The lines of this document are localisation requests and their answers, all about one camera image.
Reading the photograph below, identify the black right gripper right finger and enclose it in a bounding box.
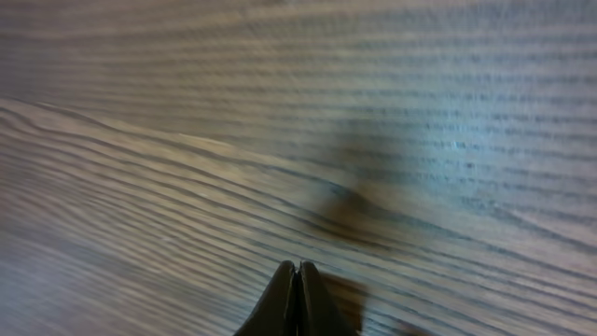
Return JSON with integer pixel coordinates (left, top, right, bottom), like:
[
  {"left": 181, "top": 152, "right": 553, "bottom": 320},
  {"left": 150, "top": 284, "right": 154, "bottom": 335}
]
[{"left": 298, "top": 261, "right": 357, "bottom": 336}]

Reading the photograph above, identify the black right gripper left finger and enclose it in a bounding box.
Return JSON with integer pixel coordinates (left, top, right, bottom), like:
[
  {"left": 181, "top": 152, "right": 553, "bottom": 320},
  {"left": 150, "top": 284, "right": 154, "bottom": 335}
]
[{"left": 234, "top": 260, "right": 297, "bottom": 336}]

